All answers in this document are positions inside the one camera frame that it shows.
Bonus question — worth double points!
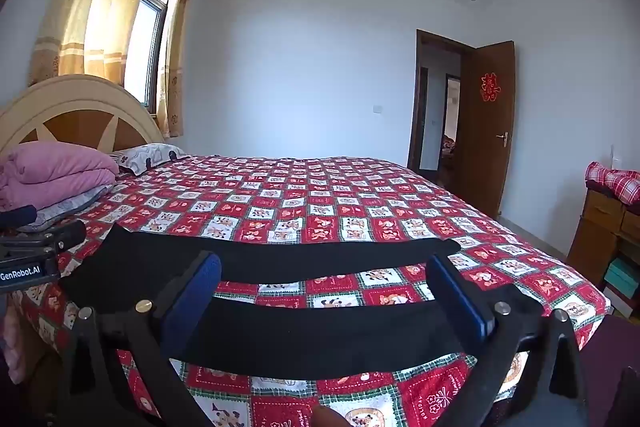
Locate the white patterned pillow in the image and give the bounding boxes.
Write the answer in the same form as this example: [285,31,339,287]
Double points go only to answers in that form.
[111,143,187,176]

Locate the cream wooden bed headboard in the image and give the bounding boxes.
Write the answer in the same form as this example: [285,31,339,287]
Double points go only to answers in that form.
[0,74,166,158]

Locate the window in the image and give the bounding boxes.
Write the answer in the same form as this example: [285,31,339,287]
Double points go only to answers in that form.
[123,0,181,108]

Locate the red plaid cloth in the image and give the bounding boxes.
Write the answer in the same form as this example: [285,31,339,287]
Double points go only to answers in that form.
[585,161,640,215]

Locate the wooden dresser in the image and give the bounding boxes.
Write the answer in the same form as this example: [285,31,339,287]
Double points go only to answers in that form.
[567,189,640,279]

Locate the red patchwork printed bedsheet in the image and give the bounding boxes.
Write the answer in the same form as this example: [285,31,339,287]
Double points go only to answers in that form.
[0,154,612,427]

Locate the teal box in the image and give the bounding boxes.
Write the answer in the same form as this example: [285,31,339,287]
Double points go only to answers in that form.
[603,257,640,303]

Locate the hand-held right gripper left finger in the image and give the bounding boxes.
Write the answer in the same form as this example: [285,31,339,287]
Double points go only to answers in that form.
[60,251,223,427]

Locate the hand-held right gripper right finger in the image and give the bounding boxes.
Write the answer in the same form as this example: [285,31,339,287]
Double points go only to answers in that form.
[427,253,592,427]

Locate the red paper door decoration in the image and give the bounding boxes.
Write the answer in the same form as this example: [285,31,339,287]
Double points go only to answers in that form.
[480,72,501,102]

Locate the brown wooden door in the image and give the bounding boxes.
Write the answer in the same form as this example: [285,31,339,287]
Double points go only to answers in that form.
[459,41,516,219]

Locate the pink folded blanket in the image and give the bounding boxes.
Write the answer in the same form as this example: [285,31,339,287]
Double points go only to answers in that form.
[0,142,120,211]

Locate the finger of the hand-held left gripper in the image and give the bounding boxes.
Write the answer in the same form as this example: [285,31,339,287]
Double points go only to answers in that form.
[0,205,39,229]
[0,220,87,254]

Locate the black pants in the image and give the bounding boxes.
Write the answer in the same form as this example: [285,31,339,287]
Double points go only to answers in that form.
[59,223,544,380]

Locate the white box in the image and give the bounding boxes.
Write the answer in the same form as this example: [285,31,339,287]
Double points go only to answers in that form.
[602,286,640,317]

